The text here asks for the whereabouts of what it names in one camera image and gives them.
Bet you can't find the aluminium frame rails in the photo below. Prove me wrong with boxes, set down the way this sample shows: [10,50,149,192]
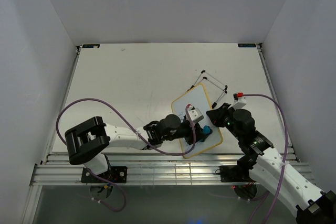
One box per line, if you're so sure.
[22,42,328,224]

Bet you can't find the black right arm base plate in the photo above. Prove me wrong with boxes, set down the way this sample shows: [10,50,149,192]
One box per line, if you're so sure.
[219,165,251,183]

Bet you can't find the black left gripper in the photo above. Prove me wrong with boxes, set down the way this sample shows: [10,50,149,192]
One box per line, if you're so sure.
[162,120,207,146]

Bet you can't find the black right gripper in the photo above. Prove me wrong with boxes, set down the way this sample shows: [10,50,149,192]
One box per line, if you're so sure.
[206,103,242,141]

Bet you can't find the blue label sticker left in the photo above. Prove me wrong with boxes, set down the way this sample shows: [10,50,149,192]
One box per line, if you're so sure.
[82,44,100,49]

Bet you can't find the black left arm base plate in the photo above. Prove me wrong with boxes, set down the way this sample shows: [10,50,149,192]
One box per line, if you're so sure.
[80,166,128,184]

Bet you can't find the blue whiteboard eraser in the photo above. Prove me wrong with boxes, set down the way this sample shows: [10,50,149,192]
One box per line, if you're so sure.
[202,125,212,135]

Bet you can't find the wire whiteboard stand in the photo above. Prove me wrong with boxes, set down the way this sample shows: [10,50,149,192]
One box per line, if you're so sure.
[188,70,228,109]

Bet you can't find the yellow framed small whiteboard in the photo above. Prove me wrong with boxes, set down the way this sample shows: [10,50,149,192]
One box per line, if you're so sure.
[171,84,223,159]

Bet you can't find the blue label sticker right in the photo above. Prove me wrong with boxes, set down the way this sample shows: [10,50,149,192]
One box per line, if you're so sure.
[237,43,257,48]

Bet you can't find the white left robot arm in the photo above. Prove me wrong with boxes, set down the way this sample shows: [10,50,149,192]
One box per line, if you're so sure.
[65,114,213,182]

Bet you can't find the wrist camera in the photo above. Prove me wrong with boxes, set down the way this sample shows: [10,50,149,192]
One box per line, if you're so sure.
[185,104,204,124]
[229,92,247,110]

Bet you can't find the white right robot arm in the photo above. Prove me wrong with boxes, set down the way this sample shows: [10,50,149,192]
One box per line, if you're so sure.
[206,103,335,223]

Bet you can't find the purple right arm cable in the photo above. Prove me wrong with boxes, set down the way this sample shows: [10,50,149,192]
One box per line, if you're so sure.
[209,93,289,224]

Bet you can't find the blue label sticker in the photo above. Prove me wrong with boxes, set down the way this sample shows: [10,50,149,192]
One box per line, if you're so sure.
[237,43,257,48]
[82,44,100,49]

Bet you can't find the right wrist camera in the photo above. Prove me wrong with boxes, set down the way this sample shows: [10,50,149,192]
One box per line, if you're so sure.
[229,92,247,110]

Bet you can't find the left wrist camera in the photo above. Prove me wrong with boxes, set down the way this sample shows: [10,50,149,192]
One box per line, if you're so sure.
[185,104,204,124]

